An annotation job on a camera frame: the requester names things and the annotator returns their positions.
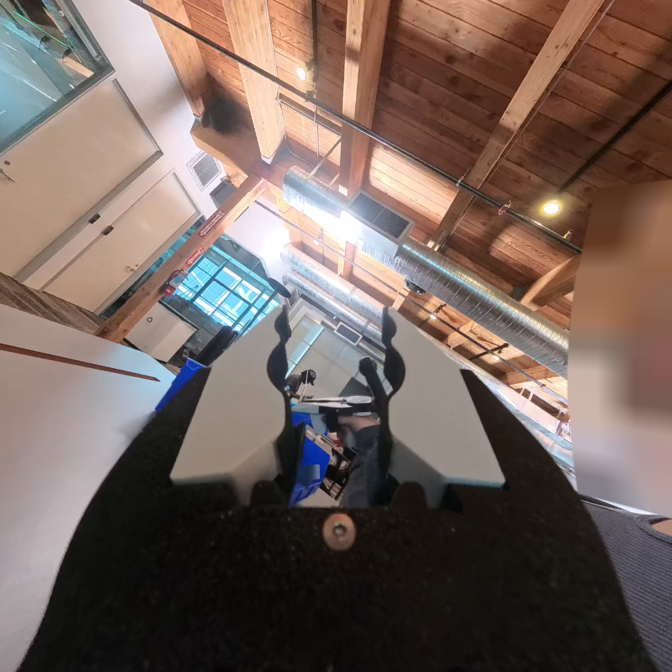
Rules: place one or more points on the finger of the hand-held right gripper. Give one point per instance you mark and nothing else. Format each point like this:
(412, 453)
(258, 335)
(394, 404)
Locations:
(325, 401)

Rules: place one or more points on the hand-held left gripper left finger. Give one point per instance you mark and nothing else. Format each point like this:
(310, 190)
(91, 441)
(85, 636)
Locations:
(236, 420)

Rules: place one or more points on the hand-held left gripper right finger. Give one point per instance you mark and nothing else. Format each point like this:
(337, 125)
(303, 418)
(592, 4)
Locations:
(446, 420)

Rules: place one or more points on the blue bin with white label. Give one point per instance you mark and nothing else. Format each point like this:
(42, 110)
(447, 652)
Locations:
(309, 462)

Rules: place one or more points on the person's right hand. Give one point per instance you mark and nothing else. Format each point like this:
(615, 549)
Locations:
(362, 421)

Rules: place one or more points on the white recycling cabinet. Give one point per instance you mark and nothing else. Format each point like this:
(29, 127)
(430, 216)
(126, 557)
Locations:
(162, 330)

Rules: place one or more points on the large paned window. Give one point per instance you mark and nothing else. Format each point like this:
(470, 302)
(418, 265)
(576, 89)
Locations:
(225, 294)

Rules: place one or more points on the red fire extinguisher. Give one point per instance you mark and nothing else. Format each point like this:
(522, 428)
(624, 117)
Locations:
(176, 281)

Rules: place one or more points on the white door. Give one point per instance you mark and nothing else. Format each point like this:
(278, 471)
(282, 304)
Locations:
(120, 241)
(68, 168)

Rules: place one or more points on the round ceiling spotlight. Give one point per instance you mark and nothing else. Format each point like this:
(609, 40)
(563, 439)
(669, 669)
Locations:
(302, 72)
(550, 207)

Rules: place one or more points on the black ceiling pipe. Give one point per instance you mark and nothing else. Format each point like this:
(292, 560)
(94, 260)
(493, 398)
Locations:
(614, 137)
(409, 155)

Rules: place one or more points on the glass room window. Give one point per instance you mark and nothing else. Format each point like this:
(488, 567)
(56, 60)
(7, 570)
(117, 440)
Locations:
(42, 68)

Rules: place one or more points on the large silver ventilation duct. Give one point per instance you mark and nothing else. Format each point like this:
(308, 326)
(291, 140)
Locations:
(472, 294)

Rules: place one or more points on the wooden support post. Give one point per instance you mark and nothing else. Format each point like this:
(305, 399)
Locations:
(178, 257)

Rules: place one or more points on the white wall vent grille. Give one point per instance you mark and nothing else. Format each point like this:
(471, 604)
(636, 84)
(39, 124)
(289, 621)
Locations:
(206, 169)

